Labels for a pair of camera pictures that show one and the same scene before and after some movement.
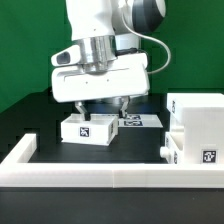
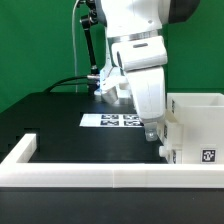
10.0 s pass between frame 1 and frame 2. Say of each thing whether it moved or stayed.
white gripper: moved
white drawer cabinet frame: stayed
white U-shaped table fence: stayed
